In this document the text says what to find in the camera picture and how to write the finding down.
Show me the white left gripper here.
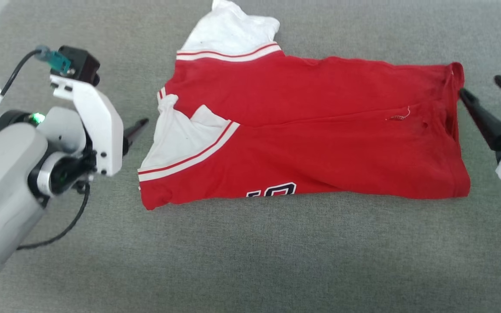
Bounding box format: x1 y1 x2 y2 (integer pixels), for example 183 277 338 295
50 74 150 177

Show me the red and white jersey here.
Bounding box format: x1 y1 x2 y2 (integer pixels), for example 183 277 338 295
137 0 471 211

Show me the grey fabric sofa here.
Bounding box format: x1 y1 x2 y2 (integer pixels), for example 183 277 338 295
0 0 501 313

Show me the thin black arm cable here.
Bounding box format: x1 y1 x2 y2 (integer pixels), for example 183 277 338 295
16 182 91 252

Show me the black cable with teal plug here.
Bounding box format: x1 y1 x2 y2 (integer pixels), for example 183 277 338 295
0 45 73 140

